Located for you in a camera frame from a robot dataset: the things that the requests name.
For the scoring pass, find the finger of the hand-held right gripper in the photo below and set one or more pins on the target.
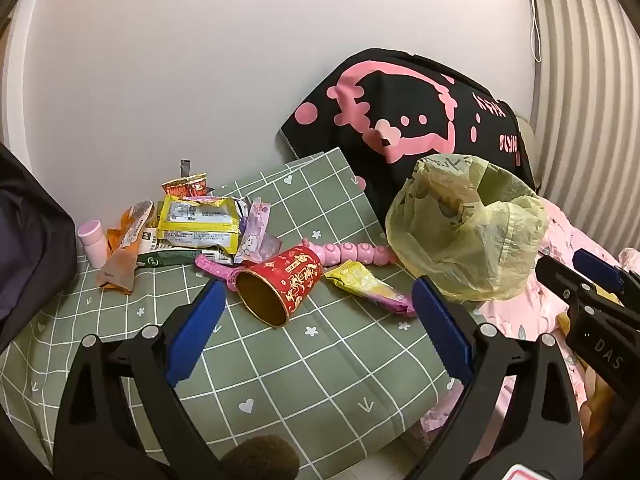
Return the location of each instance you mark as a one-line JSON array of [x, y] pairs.
[[560, 275], [597, 265]]

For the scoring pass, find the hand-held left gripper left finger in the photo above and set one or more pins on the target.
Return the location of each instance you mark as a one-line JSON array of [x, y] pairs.
[[196, 330]]

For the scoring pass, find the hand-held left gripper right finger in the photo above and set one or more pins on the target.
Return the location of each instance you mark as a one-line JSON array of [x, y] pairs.
[[442, 330]]

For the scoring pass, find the green white logo carton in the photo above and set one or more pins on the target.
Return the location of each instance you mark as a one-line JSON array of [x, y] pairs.
[[170, 259]]

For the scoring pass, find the yellow-green plastic bag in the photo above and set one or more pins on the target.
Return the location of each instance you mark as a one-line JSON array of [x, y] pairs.
[[450, 240]]

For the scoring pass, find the brown wrapper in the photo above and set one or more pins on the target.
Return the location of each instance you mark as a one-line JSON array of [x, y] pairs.
[[117, 270]]

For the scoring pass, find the yellow pink snack wrapper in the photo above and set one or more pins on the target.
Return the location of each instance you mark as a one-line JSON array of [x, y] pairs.
[[355, 277]]

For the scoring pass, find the yellow white packet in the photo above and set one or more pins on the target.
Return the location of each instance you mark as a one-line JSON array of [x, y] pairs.
[[200, 222]]

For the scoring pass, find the purple pink wrapper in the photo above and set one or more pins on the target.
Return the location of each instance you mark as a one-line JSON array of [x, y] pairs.
[[255, 235]]

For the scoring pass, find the red paper cup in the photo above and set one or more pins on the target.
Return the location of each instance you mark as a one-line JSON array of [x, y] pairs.
[[295, 270]]

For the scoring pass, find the orange snack wrapper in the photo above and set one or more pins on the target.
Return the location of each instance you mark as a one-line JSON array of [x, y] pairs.
[[131, 225]]

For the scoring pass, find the red yellow snack wrapper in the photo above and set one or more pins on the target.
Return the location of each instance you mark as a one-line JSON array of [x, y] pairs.
[[185, 189]]

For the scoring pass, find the pink floral bedsheet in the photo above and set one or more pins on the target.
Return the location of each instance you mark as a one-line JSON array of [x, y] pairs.
[[530, 310]]

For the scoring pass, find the yellow pillow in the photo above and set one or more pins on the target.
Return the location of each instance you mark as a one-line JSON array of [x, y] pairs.
[[597, 400]]

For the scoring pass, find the pink caterpillar toy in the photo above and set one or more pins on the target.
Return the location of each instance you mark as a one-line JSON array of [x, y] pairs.
[[360, 252]]

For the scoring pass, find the green checked cloth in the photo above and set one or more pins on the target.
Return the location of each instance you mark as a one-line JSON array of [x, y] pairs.
[[310, 360]]

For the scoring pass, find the pink plastic cup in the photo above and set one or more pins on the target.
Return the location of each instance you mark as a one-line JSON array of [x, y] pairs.
[[92, 245]]

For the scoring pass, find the beige headboard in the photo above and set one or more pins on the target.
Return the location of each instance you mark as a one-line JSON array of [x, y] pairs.
[[527, 135]]

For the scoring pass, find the brown plush toy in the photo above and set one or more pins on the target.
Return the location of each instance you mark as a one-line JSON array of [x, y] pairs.
[[260, 460]]

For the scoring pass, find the striped curtain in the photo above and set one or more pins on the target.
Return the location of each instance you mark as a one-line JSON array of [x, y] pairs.
[[585, 110]]

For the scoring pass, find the black pink printed cloth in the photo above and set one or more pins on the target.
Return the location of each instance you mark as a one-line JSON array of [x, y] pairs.
[[400, 100]]

